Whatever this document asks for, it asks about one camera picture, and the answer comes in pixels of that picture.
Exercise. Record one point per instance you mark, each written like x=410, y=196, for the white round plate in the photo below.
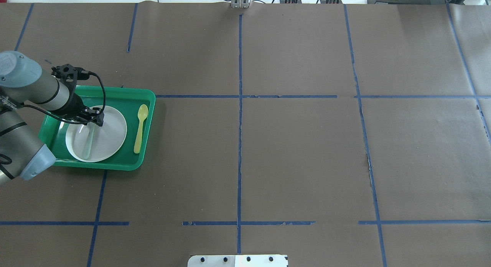
x=108, y=139

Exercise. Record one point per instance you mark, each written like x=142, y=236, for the green plastic tray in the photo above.
x=127, y=101

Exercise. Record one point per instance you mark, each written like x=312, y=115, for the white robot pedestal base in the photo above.
x=251, y=260

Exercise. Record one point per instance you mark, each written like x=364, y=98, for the pale green plastic fork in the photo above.
x=86, y=152

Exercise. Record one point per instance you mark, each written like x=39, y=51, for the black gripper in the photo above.
x=75, y=105

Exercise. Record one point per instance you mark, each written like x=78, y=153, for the yellow plastic spoon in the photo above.
x=142, y=115

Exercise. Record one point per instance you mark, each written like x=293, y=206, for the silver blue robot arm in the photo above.
x=25, y=84

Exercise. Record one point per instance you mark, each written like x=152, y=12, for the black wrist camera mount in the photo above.
x=68, y=74

